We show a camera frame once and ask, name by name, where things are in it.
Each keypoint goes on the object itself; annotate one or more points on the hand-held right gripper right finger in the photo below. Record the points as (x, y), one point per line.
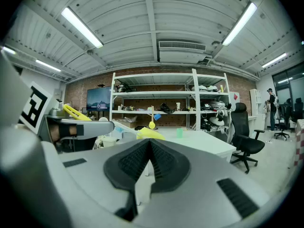
(202, 191)

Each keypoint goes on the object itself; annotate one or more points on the red white checkered tablecloth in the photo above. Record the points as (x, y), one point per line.
(299, 139)

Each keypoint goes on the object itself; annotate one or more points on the blue plastic cup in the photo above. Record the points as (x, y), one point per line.
(157, 116)

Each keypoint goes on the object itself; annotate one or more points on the green plastic cup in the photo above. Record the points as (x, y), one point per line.
(179, 133)

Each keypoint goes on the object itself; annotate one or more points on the ceiling air conditioner unit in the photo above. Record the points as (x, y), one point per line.
(180, 53)

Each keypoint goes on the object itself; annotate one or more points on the black office chair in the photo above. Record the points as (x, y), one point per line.
(240, 117)

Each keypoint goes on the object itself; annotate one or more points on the black swivel chair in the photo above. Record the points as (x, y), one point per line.
(283, 117)

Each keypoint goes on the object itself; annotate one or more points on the white cabinet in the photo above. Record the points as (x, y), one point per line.
(257, 108)

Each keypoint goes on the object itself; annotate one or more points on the person's left hand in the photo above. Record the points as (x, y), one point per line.
(54, 132)

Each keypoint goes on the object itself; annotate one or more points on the yellow plastic cup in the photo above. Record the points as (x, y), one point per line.
(152, 125)

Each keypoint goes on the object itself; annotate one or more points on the white jar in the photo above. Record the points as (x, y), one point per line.
(178, 106)

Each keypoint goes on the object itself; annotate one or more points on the white box red label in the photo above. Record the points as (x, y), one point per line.
(234, 101)

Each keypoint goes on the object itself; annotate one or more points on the wall monitor screen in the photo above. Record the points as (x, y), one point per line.
(98, 98)

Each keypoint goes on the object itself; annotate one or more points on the white robot shell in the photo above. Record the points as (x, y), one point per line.
(219, 114)

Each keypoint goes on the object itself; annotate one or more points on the white metal shelf rack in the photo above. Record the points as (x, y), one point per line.
(154, 94)

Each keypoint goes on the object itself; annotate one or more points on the ceiling tube light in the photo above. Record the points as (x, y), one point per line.
(82, 27)
(238, 24)
(274, 60)
(8, 50)
(47, 65)

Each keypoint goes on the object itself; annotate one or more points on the black bag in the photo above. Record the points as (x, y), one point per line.
(166, 108)

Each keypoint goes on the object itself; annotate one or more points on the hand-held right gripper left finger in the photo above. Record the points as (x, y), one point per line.
(95, 174)

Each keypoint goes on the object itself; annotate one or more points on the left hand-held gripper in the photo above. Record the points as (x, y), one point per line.
(35, 103)

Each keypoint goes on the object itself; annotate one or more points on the wooden cup rack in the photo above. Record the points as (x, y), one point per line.
(152, 111)

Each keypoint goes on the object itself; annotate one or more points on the cardboard box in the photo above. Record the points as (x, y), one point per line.
(126, 122)

